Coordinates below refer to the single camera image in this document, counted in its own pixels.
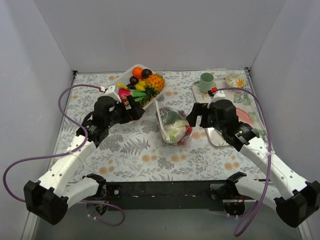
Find clear zip top bag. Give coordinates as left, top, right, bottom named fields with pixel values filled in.
left=155, top=101, right=193, bottom=146

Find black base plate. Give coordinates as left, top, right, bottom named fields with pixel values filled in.
left=77, top=180, right=251, bottom=211

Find orange fruit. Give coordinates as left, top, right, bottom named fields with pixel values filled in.
left=132, top=66, right=143, bottom=80

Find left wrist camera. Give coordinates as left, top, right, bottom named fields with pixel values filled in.
left=104, top=85, right=122, bottom=102

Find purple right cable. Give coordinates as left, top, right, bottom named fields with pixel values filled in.
left=217, top=87, right=273, bottom=237

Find white fruit basket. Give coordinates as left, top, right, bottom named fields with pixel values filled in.
left=114, top=64, right=168, bottom=109

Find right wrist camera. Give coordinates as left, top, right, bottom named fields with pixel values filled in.
left=207, top=87, right=226, bottom=103

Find red apple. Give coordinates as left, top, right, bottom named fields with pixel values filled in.
left=184, top=125, right=193, bottom=137

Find small dark plum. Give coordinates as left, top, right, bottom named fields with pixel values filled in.
left=129, top=76, right=139, bottom=85

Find floral bowl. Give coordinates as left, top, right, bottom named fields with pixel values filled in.
left=225, top=72, right=248, bottom=88

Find dark green avocado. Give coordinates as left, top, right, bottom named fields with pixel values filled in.
left=163, top=111, right=180, bottom=125

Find small yellow fruits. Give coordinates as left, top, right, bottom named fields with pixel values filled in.
left=135, top=79, right=148, bottom=91

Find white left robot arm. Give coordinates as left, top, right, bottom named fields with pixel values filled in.
left=23, top=95, right=145, bottom=225

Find floral tablecloth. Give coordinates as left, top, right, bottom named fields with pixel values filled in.
left=56, top=70, right=265, bottom=183

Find orange pineapple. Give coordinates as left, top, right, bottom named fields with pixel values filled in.
left=140, top=73, right=166, bottom=107

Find floral serving tray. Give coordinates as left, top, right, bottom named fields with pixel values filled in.
left=206, top=76, right=267, bottom=147

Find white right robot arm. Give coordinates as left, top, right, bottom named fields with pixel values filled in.
left=186, top=99, right=320, bottom=228

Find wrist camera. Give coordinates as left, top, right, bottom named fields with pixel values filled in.
left=207, top=87, right=226, bottom=103
left=104, top=85, right=122, bottom=102

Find pink plate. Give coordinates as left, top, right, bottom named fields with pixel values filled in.
left=236, top=107, right=254, bottom=126

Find dark purple grape bunch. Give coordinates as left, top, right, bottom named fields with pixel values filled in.
left=159, top=107, right=187, bottom=121

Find green cup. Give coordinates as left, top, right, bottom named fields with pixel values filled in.
left=199, top=72, right=214, bottom=93

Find pink dragon fruit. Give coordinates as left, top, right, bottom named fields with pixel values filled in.
left=118, top=88, right=147, bottom=105

